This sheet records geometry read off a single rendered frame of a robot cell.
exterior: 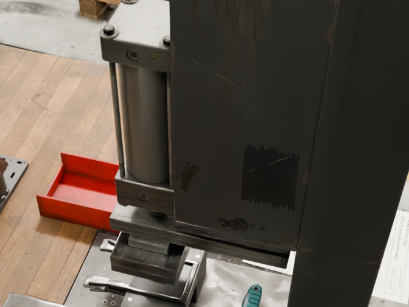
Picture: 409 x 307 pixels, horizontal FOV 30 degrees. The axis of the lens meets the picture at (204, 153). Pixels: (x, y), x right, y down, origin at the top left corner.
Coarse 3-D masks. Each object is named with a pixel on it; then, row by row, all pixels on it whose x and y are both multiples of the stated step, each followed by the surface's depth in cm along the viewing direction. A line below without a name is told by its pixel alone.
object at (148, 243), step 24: (120, 216) 109; (144, 216) 109; (168, 216) 109; (120, 240) 112; (144, 240) 110; (168, 240) 109; (192, 240) 107; (216, 240) 106; (240, 240) 108; (120, 264) 110; (144, 264) 109; (168, 264) 109
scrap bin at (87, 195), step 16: (64, 160) 150; (80, 160) 149; (96, 160) 148; (64, 176) 152; (80, 176) 152; (96, 176) 151; (112, 176) 150; (48, 192) 146; (64, 192) 149; (80, 192) 149; (96, 192) 149; (112, 192) 149; (48, 208) 143; (64, 208) 142; (80, 208) 140; (96, 208) 139; (112, 208) 146; (80, 224) 144; (96, 224) 142
